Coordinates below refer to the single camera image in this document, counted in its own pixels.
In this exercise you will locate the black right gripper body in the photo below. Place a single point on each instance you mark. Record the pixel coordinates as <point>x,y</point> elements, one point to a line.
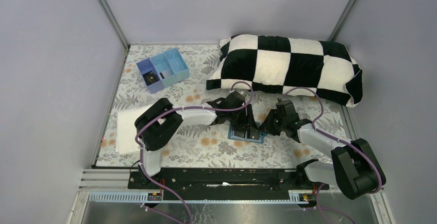
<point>274,122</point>

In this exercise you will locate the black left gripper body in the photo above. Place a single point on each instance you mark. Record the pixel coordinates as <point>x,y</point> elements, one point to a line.
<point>246,118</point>

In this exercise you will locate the blue card holder wallet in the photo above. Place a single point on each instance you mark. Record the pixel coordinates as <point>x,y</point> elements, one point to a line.
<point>244,136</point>

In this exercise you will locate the black and white checkered pillow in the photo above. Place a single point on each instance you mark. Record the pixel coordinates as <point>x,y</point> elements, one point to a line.
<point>281,65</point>

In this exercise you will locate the black VIP credit card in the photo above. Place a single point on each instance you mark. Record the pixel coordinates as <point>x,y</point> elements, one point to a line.
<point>150,78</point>

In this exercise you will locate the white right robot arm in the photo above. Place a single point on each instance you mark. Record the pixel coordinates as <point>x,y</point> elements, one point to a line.
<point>353,169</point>

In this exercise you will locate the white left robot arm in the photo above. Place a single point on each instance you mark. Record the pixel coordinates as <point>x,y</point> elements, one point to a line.
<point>157,125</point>

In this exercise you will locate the floral patterned table mat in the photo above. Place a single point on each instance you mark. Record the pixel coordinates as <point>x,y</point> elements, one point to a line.
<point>196,145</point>

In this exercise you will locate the blue compartment organizer box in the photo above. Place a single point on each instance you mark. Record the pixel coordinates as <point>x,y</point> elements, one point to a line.
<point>169,66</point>

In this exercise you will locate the white folded towel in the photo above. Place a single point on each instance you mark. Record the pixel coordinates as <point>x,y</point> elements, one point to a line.
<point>126,130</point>

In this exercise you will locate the perforated metal cable tray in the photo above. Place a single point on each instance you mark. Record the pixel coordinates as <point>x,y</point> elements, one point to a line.
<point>210,196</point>

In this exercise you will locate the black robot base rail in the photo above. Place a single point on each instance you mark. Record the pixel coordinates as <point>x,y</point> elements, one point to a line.
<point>182,180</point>

